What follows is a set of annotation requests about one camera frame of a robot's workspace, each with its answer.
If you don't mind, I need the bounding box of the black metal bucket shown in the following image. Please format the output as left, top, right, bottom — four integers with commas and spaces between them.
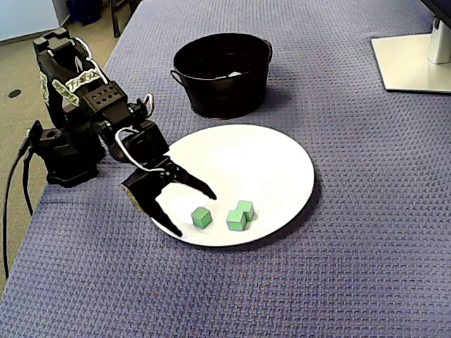
170, 32, 273, 120

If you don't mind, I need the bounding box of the white monitor stand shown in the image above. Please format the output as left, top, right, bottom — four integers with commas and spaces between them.
370, 15, 451, 94

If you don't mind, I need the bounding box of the white red servo wire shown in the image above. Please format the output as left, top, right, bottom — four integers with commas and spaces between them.
114, 92, 156, 173

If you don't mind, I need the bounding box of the dark chair frame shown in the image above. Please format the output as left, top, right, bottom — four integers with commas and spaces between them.
109, 0, 142, 39

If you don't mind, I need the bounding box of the dark blue bin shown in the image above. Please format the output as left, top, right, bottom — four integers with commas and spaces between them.
66, 0, 106, 26

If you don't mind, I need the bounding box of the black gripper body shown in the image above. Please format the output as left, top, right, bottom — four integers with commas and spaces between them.
107, 119, 177, 212

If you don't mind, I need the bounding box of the white round plate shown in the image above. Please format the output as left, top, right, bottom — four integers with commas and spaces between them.
141, 123, 316, 248

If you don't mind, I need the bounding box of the short black power cable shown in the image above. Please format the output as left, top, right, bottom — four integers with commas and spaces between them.
21, 153, 35, 216

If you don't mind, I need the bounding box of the blue woven table cloth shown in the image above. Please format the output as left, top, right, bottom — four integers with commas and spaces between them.
0, 0, 451, 338

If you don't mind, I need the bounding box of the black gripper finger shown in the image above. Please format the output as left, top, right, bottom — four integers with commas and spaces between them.
168, 163, 218, 201
140, 195, 183, 237

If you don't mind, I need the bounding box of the long black usb cable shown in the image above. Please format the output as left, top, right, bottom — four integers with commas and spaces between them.
2, 151, 25, 281

